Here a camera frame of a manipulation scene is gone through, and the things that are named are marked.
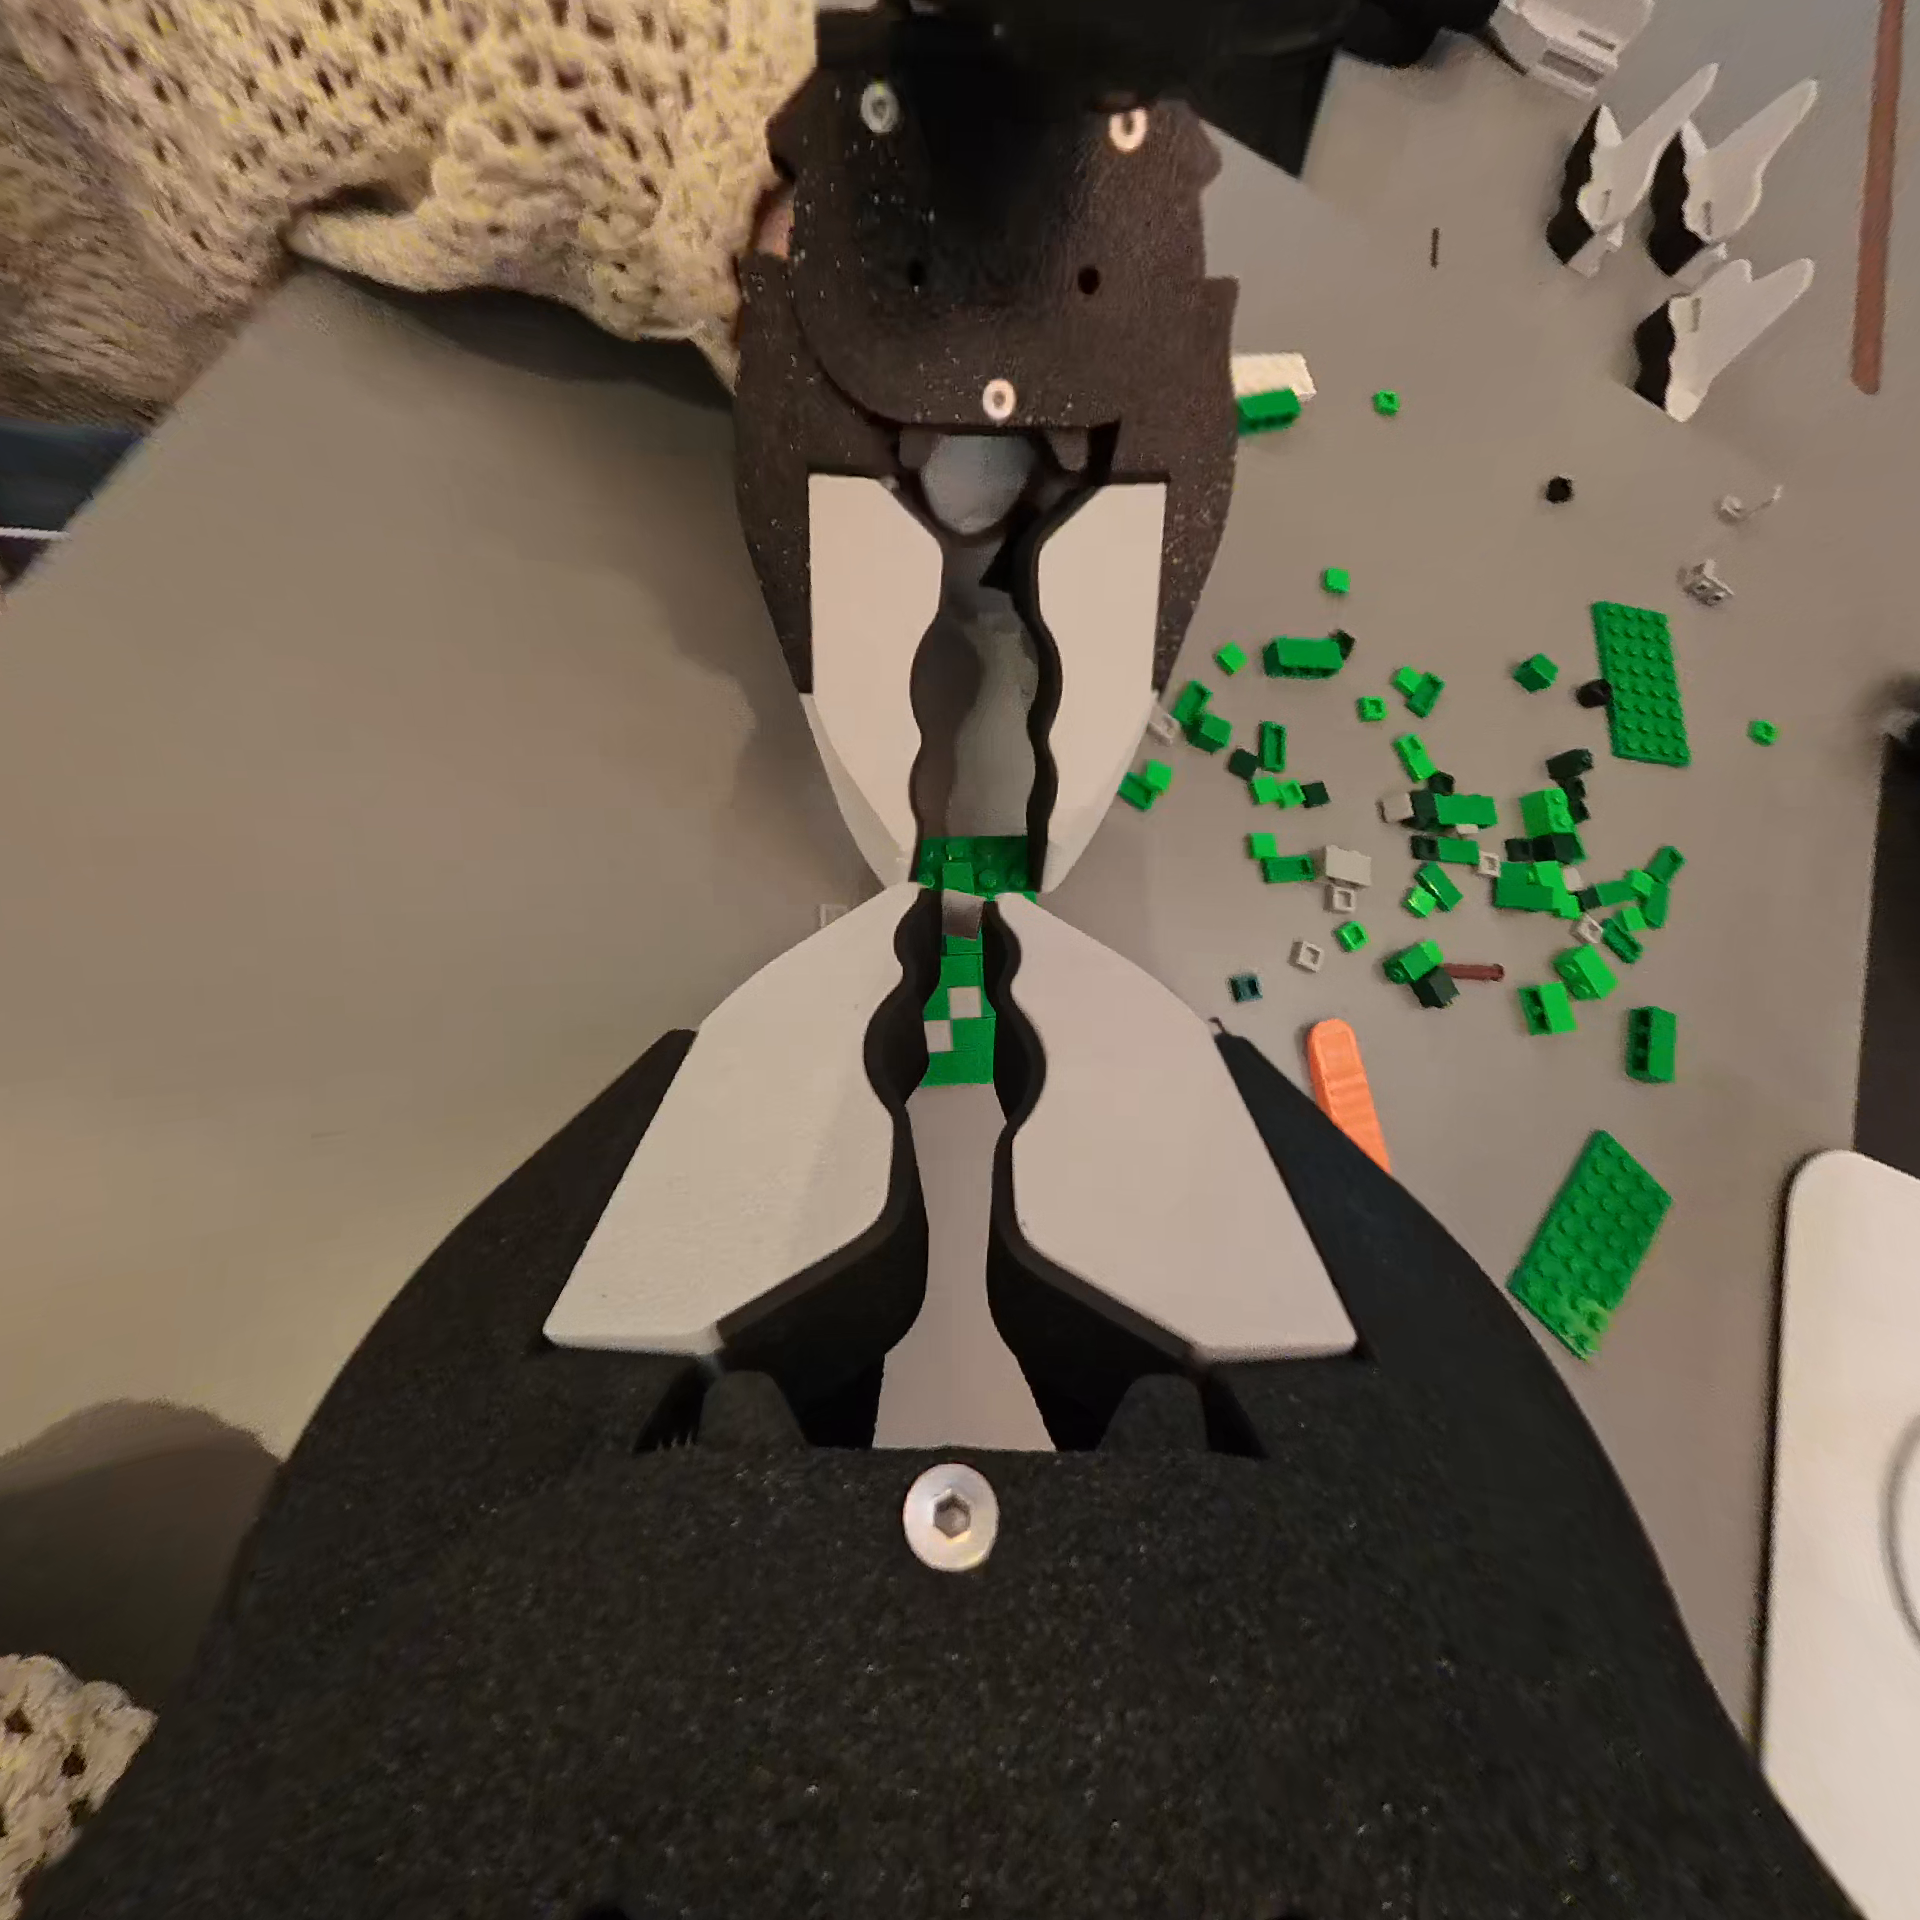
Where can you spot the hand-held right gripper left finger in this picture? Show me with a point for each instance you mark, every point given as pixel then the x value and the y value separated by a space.
pixel 720 1184

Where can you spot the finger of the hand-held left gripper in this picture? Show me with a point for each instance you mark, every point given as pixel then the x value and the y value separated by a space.
pixel 1109 629
pixel 856 629

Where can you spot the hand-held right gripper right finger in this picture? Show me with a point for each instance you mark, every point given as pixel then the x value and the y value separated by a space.
pixel 1185 1184

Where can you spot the green lego plate assembly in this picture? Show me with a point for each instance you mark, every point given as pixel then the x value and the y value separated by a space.
pixel 961 1036

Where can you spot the pile of lego pieces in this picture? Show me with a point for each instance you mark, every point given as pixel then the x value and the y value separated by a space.
pixel 1470 856

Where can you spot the green studded lego plate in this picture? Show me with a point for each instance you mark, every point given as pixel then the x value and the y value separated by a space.
pixel 1640 682
pixel 1589 1245

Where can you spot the white lego plate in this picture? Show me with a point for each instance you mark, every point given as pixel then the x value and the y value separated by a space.
pixel 1276 372

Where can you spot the green lego brick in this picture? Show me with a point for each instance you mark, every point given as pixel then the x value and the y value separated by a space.
pixel 1268 412

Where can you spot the grey lego piece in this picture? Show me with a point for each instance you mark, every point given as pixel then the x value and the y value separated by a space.
pixel 1709 587

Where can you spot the small grey lego bar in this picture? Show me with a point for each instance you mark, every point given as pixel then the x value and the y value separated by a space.
pixel 1748 503

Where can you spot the orange brick separator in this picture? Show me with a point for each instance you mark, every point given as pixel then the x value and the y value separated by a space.
pixel 1348 1088

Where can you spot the white and black stand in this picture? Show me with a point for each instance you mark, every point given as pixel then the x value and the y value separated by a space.
pixel 1740 172
pixel 1575 38
pixel 1725 340
pixel 1628 165

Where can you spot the clear book stand white base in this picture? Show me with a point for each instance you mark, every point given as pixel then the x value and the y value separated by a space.
pixel 1853 1500

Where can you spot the brown table strip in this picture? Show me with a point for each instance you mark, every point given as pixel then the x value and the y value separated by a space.
pixel 1877 196

